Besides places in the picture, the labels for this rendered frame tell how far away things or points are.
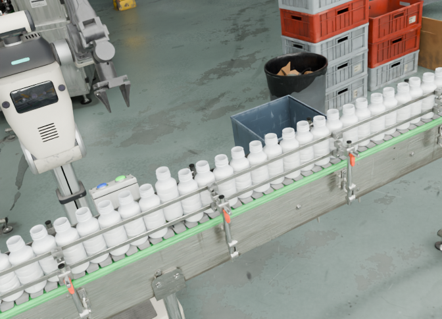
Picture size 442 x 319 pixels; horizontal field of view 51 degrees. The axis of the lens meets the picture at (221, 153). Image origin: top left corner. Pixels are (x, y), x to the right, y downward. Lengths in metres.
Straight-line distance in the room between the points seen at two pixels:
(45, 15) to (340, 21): 2.70
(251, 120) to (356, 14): 2.03
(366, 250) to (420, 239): 0.31
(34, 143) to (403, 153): 1.32
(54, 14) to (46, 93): 3.12
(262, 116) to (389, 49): 2.46
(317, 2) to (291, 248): 1.81
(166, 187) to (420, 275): 1.66
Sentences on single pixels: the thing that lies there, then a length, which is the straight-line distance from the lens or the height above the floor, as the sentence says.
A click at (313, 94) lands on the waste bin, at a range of 3.31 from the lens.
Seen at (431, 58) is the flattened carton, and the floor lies 0.12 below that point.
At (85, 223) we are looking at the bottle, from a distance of 1.29.
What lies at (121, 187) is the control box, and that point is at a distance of 1.43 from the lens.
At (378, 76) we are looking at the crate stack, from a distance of 4.43.
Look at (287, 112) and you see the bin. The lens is 2.22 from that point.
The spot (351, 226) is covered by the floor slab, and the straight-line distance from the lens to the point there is 2.86.
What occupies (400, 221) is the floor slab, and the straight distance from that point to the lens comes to 2.92.
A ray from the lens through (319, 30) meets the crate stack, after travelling 3.68.
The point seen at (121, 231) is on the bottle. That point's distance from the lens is 1.32.
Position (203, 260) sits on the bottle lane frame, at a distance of 1.46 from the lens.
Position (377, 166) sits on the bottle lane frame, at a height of 0.92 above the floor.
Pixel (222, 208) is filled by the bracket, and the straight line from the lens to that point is 1.31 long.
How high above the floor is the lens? 1.87
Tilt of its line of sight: 31 degrees down
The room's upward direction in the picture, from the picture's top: 10 degrees counter-clockwise
